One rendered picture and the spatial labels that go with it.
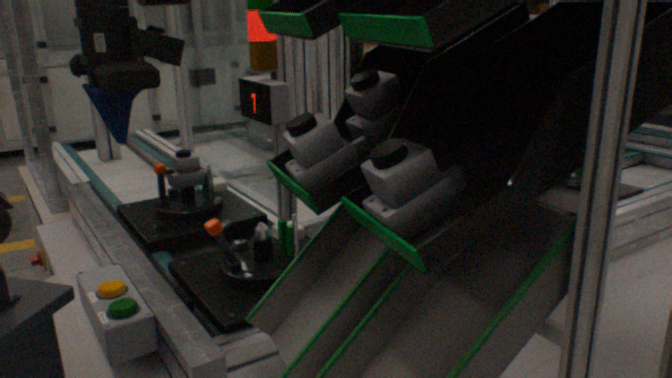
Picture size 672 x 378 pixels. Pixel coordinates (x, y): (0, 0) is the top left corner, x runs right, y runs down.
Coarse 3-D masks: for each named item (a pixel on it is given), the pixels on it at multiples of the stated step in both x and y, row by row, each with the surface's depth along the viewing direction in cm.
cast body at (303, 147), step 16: (288, 128) 56; (304, 128) 55; (320, 128) 55; (288, 144) 57; (304, 144) 55; (320, 144) 56; (336, 144) 56; (352, 144) 59; (304, 160) 56; (320, 160) 56; (336, 160) 57; (352, 160) 57; (304, 176) 56; (320, 176) 57
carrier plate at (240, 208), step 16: (224, 192) 130; (128, 208) 122; (144, 208) 121; (224, 208) 120; (240, 208) 120; (256, 208) 120; (128, 224) 116; (144, 224) 113; (176, 224) 112; (192, 224) 112; (240, 224) 113; (256, 224) 115; (144, 240) 106; (160, 240) 105; (176, 240) 107; (192, 240) 109
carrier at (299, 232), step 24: (240, 240) 95; (264, 240) 90; (288, 240) 92; (168, 264) 96; (192, 264) 95; (216, 264) 95; (240, 264) 89; (264, 264) 90; (288, 264) 90; (192, 288) 87; (216, 288) 87; (240, 288) 87; (264, 288) 86; (216, 312) 80; (240, 312) 80
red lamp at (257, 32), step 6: (252, 12) 99; (252, 18) 100; (258, 18) 99; (252, 24) 100; (258, 24) 100; (252, 30) 100; (258, 30) 100; (264, 30) 100; (252, 36) 101; (258, 36) 100; (264, 36) 100; (270, 36) 101; (276, 36) 102
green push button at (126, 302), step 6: (120, 300) 84; (126, 300) 84; (132, 300) 84; (108, 306) 83; (114, 306) 82; (120, 306) 82; (126, 306) 82; (132, 306) 82; (108, 312) 82; (114, 312) 81; (120, 312) 81; (126, 312) 81; (132, 312) 82
